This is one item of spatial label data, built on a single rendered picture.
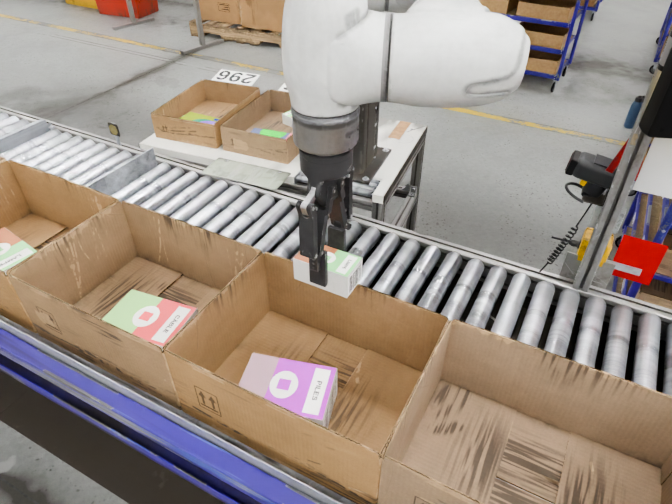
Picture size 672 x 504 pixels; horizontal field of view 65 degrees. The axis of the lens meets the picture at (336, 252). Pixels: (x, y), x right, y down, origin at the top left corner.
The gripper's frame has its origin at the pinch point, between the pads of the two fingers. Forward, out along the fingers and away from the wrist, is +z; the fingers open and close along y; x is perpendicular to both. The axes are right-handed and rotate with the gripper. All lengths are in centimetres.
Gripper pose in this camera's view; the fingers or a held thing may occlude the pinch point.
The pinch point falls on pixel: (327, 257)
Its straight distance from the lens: 84.8
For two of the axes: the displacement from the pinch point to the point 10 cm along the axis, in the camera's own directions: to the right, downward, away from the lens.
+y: 4.7, -5.6, 6.8
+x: -8.8, -3.0, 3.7
